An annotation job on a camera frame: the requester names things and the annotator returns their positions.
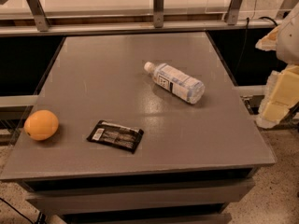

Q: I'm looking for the middle metal bracket post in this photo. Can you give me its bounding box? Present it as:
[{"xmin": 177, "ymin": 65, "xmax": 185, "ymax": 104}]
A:
[{"xmin": 153, "ymin": 0, "xmax": 164, "ymax": 28}]

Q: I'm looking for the orange fruit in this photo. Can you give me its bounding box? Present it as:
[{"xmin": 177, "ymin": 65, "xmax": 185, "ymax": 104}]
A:
[{"xmin": 24, "ymin": 110, "xmax": 59, "ymax": 141}]

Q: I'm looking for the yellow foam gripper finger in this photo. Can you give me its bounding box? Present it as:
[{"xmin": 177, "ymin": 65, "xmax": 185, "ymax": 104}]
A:
[
  {"xmin": 255, "ymin": 26, "xmax": 279, "ymax": 51},
  {"xmin": 256, "ymin": 64, "xmax": 299, "ymax": 129}
]

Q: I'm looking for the left metal bracket post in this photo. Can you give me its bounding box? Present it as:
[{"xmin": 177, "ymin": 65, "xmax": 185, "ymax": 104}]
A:
[{"xmin": 26, "ymin": 0, "xmax": 50, "ymax": 32}]

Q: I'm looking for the black cable bottom left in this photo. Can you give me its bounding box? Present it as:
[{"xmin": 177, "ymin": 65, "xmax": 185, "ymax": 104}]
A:
[{"xmin": 0, "ymin": 197, "xmax": 48, "ymax": 224}]

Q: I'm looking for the clear plastic water bottle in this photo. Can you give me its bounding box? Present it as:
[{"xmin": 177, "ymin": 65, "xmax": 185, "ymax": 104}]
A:
[{"xmin": 144, "ymin": 62, "xmax": 205, "ymax": 105}]

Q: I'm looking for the metal bracket post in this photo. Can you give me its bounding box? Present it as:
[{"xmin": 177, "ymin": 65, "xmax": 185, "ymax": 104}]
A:
[
  {"xmin": 153, "ymin": 0, "xmax": 164, "ymax": 28},
  {"xmin": 26, "ymin": 0, "xmax": 50, "ymax": 32},
  {"xmin": 224, "ymin": 0, "xmax": 243, "ymax": 25}
]

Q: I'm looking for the black snack packet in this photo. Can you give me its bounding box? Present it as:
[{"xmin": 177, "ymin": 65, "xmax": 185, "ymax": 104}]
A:
[{"xmin": 87, "ymin": 120, "xmax": 144, "ymax": 154}]

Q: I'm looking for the metal rail behind table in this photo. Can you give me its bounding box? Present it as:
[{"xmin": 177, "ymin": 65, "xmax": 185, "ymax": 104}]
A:
[{"xmin": 0, "ymin": 18, "xmax": 282, "ymax": 37}]

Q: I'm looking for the right metal bracket post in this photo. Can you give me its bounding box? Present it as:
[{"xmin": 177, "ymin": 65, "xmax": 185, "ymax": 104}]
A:
[{"xmin": 224, "ymin": 0, "xmax": 243, "ymax": 25}]

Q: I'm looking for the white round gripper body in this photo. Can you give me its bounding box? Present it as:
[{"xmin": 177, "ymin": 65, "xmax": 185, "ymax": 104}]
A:
[{"xmin": 276, "ymin": 3, "xmax": 299, "ymax": 64}]

